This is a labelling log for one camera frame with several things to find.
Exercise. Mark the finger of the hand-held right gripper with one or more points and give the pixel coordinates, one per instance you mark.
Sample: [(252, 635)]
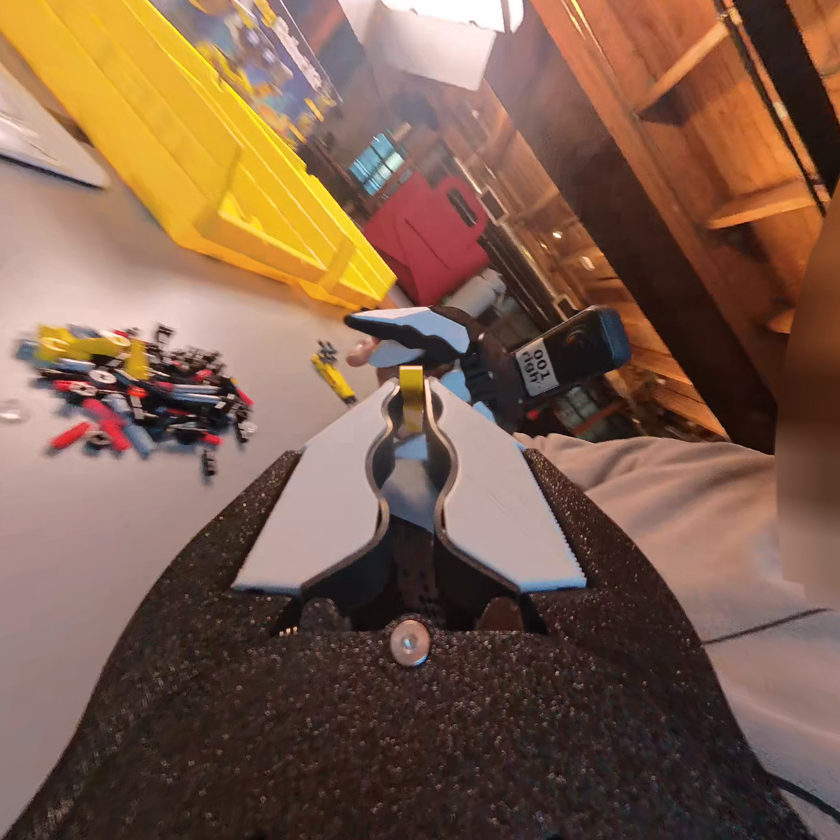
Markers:
[(420, 321), (397, 354)]

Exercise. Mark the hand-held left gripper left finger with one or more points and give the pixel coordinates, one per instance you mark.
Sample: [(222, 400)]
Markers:
[(315, 512)]

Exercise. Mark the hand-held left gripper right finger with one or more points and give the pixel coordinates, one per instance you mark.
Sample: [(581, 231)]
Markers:
[(505, 512)]

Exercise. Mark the long yellow building beam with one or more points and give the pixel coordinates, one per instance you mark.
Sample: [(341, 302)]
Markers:
[(412, 400)]

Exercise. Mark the pile of small building parts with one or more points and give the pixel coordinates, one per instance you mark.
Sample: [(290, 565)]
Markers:
[(144, 394)]

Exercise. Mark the yellow plastic bin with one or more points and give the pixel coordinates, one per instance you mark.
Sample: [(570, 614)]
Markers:
[(358, 275), (164, 151)]

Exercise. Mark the person's right forearm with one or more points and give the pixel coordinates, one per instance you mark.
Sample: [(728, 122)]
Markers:
[(623, 459)]

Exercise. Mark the grey desk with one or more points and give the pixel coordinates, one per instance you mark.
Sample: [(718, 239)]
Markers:
[(164, 558)]

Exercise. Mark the person's right hand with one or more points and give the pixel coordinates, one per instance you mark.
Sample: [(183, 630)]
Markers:
[(361, 352)]

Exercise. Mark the small yellow pinned assembly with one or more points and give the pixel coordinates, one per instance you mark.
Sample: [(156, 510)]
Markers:
[(334, 374)]

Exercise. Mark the red felt bag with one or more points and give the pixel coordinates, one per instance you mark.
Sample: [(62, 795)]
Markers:
[(426, 243)]

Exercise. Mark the yellow black toy robot body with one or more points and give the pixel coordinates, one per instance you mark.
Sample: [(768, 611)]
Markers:
[(413, 564)]

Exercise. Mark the person's beige sweatshirt torso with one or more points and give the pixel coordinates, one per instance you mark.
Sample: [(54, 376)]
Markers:
[(754, 689)]

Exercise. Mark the robot kit box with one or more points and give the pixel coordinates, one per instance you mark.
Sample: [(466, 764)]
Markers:
[(262, 59)]

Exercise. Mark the clear round stud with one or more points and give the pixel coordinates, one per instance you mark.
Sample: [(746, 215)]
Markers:
[(13, 412)]

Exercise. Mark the white printed mat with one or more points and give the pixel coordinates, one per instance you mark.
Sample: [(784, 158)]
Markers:
[(39, 138)]

